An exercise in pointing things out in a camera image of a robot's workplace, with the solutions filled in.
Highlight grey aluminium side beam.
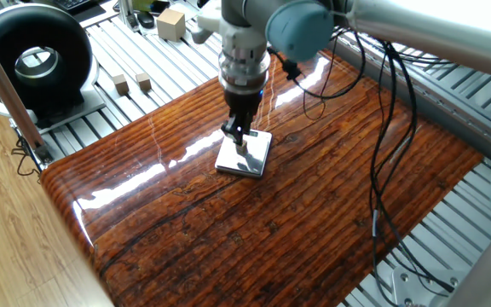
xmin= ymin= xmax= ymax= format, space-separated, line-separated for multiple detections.
xmin=330 ymin=38 xmax=491 ymax=163

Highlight thin black cable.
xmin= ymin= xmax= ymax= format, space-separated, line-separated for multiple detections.
xmin=266 ymin=29 xmax=367 ymax=123

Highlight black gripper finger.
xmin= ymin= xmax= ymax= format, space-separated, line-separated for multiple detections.
xmin=221 ymin=111 xmax=246 ymax=147
xmin=243 ymin=108 xmax=258 ymax=131

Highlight thin black floor cables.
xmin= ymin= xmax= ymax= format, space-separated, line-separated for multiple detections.
xmin=9 ymin=136 xmax=44 ymax=182

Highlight black keyboard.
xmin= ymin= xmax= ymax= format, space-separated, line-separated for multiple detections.
xmin=51 ymin=0 xmax=95 ymax=12

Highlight large wooden cube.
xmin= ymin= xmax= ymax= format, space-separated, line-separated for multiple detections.
xmin=156 ymin=8 xmax=187 ymax=43

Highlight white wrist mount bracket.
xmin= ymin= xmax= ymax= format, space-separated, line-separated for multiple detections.
xmin=192 ymin=0 xmax=269 ymax=57

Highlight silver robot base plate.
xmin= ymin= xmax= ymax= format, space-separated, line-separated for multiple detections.
xmin=391 ymin=264 xmax=471 ymax=307

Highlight aluminium stand black foot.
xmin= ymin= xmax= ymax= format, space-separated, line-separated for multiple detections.
xmin=117 ymin=0 xmax=141 ymax=33

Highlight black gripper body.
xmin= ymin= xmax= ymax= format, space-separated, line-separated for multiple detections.
xmin=222 ymin=88 xmax=264 ymax=118

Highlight black computer mouse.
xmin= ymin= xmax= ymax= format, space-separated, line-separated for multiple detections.
xmin=136 ymin=11 xmax=156 ymax=30

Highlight silver digital pocket scale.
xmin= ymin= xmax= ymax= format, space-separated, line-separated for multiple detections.
xmin=214 ymin=126 xmax=274 ymax=179

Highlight thick black cable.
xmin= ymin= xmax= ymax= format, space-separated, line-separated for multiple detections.
xmin=367 ymin=38 xmax=456 ymax=307

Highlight glossy wood grain board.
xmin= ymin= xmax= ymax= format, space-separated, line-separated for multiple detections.
xmin=39 ymin=49 xmax=484 ymax=307

